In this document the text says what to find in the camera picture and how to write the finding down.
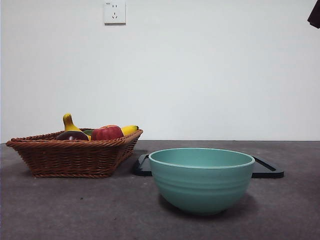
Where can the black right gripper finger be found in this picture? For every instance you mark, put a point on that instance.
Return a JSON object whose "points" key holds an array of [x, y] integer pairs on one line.
{"points": [[315, 13]]}

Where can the teal ribbed bowl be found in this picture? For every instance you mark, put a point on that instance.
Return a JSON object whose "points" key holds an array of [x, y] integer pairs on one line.
{"points": [[202, 187]]}

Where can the dark purple plum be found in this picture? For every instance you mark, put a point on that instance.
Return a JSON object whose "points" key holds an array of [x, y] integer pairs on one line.
{"points": [[71, 135]]}

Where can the dark rectangular tray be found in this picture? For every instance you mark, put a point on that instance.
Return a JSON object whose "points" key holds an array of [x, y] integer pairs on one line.
{"points": [[266, 172]]}

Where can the red apple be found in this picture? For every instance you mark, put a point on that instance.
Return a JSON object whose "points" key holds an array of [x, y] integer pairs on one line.
{"points": [[106, 132]]}

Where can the green avocado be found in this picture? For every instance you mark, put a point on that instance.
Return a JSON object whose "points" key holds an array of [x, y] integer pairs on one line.
{"points": [[88, 131]]}

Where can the yellow banana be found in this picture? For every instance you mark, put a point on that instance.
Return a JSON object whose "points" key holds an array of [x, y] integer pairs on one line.
{"points": [[68, 123]]}

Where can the brown wicker basket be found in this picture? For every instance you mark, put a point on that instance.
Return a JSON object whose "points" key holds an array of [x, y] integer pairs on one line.
{"points": [[70, 160]]}

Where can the white wall socket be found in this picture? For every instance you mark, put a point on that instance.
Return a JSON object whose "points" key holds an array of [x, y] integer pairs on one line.
{"points": [[115, 12]]}

